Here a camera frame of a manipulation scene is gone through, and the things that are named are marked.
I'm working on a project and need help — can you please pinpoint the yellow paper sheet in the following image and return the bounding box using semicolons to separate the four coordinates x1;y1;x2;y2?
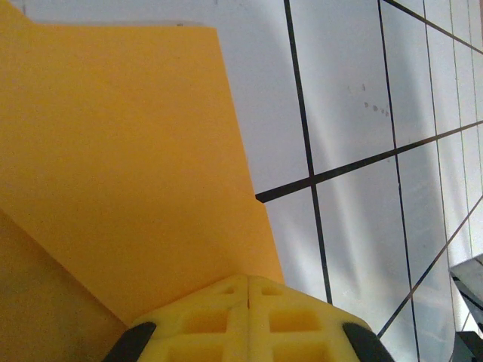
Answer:
0;0;287;362

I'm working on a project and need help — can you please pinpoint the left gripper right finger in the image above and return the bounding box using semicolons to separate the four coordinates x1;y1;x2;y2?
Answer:
248;274;398;362

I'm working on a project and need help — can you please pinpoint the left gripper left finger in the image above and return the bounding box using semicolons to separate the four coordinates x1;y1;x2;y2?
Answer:
100;274;251;362

